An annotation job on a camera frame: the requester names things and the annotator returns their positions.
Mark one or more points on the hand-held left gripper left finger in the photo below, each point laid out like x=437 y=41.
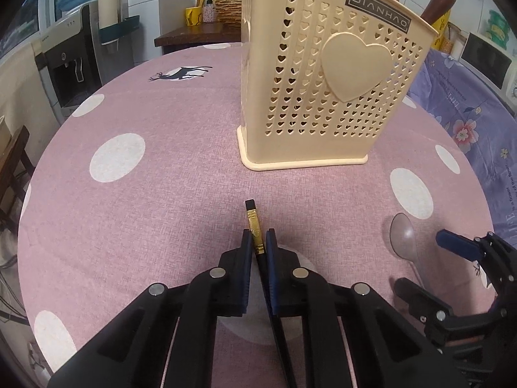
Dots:
x=244 y=266

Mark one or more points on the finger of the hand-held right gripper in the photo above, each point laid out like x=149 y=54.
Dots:
x=456 y=244
x=420 y=299

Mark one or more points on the purple floral cloth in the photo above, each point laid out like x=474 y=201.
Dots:
x=464 y=129

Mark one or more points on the black chopstick with gold band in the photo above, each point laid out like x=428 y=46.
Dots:
x=252 y=226

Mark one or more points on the dark wooden chair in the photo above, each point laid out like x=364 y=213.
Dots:
x=16 y=161

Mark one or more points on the yellow packet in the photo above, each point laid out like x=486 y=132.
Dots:
x=441 y=32

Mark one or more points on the white microwave oven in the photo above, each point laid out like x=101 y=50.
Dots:
x=484 y=58

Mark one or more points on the yellow cup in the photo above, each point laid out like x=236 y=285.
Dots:
x=193 y=16

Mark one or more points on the dark wooden counter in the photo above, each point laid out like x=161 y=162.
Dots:
x=194 y=36

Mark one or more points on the woven wicker basket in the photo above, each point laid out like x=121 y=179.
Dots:
x=228 y=12

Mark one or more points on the teal wall rack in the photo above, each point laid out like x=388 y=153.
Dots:
x=121 y=30

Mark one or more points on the cream perforated utensil holder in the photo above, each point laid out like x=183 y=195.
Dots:
x=307 y=121

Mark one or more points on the white cutting board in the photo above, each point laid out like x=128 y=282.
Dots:
x=109 y=4

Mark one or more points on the small patterned pump bottle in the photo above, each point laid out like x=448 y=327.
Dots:
x=209 y=10

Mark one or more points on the pink polka dot tablecloth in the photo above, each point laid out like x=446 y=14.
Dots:
x=161 y=218

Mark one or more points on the grey plastic spoon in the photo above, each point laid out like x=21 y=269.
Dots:
x=404 y=234

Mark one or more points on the white and black water dispenser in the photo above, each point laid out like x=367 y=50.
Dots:
x=66 y=56

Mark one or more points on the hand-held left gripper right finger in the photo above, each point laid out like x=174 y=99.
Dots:
x=272 y=266

